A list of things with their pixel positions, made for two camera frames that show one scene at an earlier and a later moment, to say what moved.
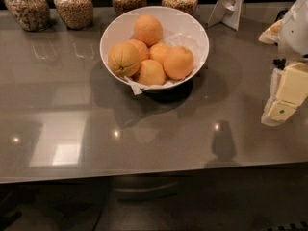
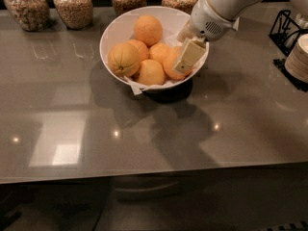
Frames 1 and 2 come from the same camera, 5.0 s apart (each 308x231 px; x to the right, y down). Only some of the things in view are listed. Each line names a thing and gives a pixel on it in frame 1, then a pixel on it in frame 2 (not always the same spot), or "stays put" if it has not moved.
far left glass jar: x=29 y=7 stays put
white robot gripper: x=295 y=33 to x=205 y=20
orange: x=124 y=59 stays put
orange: x=178 y=63 stays put
